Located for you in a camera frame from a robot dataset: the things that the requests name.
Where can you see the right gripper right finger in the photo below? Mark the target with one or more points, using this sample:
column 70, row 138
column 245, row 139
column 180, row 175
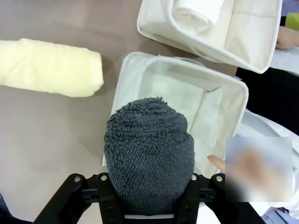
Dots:
column 191, row 205

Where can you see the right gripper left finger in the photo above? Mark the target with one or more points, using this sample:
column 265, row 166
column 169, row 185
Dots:
column 67, row 198

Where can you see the dark grey towel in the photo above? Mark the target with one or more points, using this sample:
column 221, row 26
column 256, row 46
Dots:
column 149, row 151

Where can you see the yellow towel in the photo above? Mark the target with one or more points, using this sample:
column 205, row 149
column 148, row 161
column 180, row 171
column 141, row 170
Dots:
column 46, row 65

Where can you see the white towel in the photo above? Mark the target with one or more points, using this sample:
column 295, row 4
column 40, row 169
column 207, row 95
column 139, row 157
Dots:
column 194, row 14

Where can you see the person's left hand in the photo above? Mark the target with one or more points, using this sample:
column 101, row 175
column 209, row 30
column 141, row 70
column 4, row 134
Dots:
column 218, row 163

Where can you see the person's right hand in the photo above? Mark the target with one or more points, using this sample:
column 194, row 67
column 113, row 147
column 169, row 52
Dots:
column 288, row 39

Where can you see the beige fabric basket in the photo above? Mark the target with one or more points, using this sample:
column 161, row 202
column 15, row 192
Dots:
column 177, row 77
column 245, row 35

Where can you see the person in white shirt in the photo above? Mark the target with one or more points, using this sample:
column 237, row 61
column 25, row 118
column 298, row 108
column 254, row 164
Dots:
column 268, row 93

